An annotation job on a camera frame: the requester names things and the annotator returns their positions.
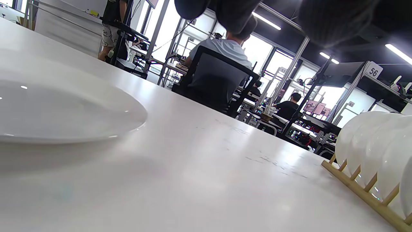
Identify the person's left hand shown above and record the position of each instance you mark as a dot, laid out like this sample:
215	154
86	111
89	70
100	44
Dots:
238	16

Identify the white plate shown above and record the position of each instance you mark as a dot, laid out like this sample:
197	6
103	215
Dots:
394	167
346	141
407	190
376	158
64	109
360	151

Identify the wooden dish rack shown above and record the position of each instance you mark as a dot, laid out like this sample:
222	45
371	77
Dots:
363	197

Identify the ceiling light strip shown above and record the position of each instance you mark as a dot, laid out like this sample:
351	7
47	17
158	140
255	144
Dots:
399	54
266	21
329	58

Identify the black office chair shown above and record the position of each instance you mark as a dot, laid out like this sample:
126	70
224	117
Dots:
212	80

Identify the white side cart brown top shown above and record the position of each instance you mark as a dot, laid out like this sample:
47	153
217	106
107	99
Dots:
254	115

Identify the beige bowl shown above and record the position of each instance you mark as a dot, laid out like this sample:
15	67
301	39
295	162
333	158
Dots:
266	117

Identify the black stand tray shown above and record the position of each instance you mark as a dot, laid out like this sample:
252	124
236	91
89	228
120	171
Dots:
128	32

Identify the black monitor on pole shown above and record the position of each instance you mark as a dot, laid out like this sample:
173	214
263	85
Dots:
341	74

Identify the pink screen monitor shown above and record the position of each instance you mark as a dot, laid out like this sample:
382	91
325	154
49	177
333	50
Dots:
317	108

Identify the white number sign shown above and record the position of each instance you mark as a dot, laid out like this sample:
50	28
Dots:
374	70

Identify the white cabinet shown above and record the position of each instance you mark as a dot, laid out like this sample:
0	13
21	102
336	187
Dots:
67	29

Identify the white gripper fixture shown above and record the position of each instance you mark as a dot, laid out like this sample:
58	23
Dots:
397	84

